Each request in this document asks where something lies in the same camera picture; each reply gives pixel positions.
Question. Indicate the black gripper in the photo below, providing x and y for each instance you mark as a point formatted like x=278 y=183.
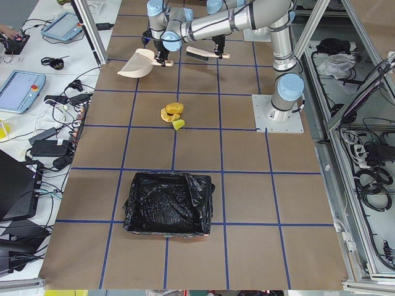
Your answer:
x=219 y=42
x=160 y=46

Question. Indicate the beige dustpan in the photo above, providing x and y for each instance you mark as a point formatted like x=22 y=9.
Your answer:
x=140 y=64

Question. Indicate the beige hand brush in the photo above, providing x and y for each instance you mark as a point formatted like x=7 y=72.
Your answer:
x=204 y=55

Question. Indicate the toy bread loaf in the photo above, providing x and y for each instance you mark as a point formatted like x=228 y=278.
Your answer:
x=174 y=108

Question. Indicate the toy croissant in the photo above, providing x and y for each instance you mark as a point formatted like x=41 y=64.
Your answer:
x=167 y=117

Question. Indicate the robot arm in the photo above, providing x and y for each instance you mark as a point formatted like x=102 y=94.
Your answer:
x=171 y=27
x=276 y=16

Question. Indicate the black lined trash bin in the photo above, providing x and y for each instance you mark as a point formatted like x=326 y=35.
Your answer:
x=169 y=204

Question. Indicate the blue teach pendant far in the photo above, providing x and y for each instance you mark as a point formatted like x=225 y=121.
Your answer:
x=63 y=28

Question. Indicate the blue teach pendant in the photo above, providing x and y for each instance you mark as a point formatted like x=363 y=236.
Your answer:
x=20 y=90
x=63 y=28

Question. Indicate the black cloth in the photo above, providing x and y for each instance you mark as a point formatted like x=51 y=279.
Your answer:
x=333 y=46

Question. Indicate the power strip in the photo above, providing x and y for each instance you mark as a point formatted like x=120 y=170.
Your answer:
x=79 y=123

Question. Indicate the white cloth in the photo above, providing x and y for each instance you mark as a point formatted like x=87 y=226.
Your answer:
x=339 y=66

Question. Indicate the blue teach pendant near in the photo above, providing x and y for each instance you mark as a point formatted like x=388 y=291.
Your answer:
x=20 y=90

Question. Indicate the black power adapter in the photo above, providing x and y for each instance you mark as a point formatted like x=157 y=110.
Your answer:
x=51 y=148

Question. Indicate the black laptop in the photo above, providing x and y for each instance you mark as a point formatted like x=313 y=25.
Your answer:
x=19 y=184

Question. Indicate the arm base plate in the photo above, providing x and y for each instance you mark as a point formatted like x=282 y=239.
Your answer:
x=270 y=120
x=259 y=35

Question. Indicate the aluminium frame post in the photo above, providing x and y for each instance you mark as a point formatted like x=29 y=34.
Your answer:
x=86 y=19

